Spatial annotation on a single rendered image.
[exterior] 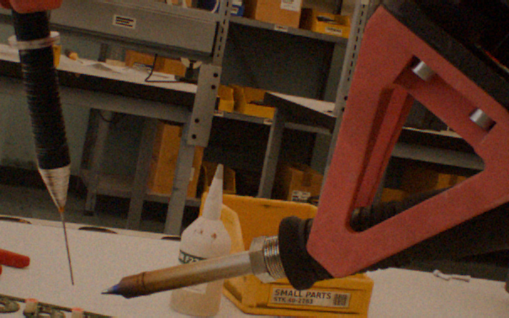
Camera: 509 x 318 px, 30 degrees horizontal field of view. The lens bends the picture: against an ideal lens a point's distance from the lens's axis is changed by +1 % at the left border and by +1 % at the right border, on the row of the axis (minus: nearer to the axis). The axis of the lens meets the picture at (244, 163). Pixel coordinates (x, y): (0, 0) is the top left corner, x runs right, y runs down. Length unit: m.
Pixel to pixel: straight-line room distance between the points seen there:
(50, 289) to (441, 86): 0.41
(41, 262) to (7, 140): 4.09
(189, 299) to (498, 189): 0.38
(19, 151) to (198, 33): 2.27
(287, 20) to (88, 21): 2.04
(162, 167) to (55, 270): 3.78
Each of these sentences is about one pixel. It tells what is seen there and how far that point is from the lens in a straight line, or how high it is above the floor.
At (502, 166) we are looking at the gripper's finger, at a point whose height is 0.91.
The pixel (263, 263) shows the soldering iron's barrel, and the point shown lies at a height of 0.86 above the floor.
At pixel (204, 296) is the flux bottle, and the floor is 0.76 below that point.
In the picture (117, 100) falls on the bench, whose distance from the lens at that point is 2.71.
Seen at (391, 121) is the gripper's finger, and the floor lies 0.92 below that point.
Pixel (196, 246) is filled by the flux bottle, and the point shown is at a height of 0.80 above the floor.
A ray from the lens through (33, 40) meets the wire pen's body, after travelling 0.31.
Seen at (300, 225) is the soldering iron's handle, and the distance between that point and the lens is 0.31.
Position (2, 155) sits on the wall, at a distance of 4.79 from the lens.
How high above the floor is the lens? 0.94
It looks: 8 degrees down
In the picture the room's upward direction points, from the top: 11 degrees clockwise
